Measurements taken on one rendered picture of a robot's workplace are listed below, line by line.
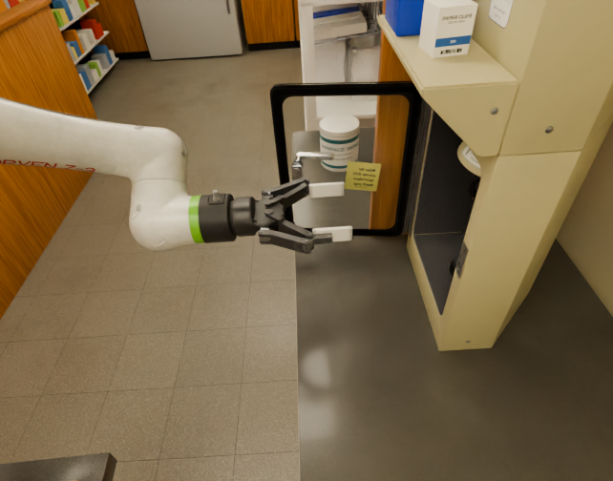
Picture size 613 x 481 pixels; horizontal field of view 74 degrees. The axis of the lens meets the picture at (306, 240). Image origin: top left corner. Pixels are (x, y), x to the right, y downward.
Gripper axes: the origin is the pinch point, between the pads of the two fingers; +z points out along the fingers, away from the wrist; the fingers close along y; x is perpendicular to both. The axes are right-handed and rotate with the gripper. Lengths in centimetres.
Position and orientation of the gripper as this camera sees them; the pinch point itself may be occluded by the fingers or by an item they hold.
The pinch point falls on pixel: (342, 210)
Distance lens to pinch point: 77.5
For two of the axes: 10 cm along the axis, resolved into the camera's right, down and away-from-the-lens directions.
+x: 0.6, 7.4, 6.8
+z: 10.0, -0.7, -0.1
